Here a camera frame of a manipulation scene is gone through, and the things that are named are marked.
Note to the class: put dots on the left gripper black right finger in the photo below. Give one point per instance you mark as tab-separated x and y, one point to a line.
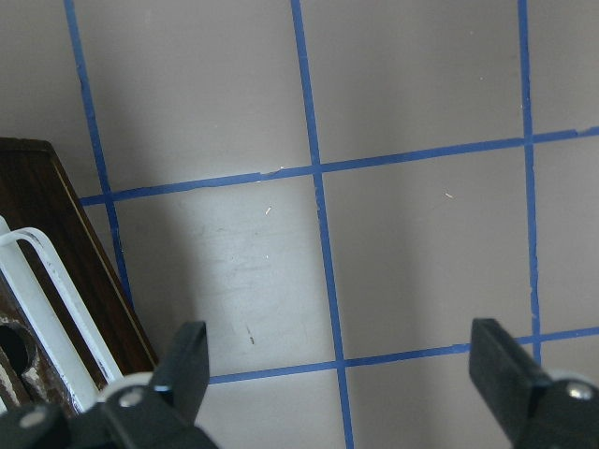
507	378

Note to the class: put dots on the dark wooden drawer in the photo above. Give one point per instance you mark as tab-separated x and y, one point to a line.
67	328

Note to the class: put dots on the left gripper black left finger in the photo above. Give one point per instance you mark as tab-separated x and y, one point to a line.
182	376

